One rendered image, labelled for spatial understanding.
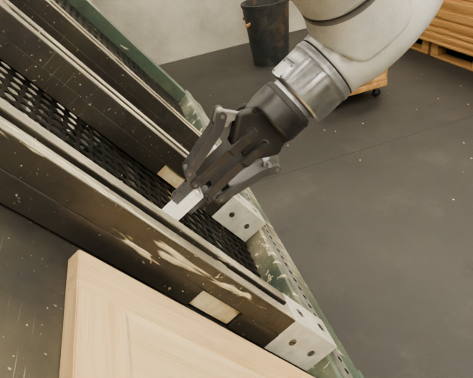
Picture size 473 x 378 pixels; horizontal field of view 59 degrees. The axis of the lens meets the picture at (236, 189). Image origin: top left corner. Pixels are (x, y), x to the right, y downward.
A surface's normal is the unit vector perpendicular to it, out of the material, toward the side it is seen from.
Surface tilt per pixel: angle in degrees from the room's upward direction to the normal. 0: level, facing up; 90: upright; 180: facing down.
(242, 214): 90
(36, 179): 90
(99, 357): 58
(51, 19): 90
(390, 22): 94
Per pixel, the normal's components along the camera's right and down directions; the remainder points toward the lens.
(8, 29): 0.28, 0.51
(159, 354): 0.72, -0.67
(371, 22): 0.26, 0.72
